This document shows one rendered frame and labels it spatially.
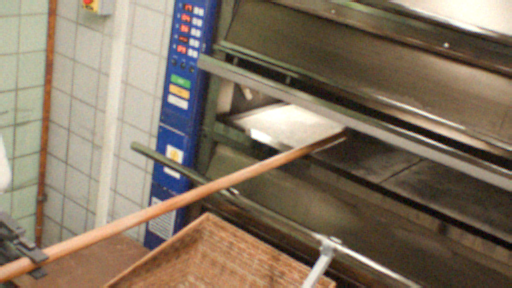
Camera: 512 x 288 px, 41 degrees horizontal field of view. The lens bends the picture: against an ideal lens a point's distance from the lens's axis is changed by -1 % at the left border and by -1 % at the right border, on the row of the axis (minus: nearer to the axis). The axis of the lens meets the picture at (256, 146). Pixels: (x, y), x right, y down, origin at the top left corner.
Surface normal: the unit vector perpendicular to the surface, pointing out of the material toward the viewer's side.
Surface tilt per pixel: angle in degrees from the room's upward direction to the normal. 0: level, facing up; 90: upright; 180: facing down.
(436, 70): 70
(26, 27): 90
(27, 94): 90
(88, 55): 90
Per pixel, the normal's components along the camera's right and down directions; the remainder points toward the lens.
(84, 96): -0.59, 0.20
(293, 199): -0.50, -0.12
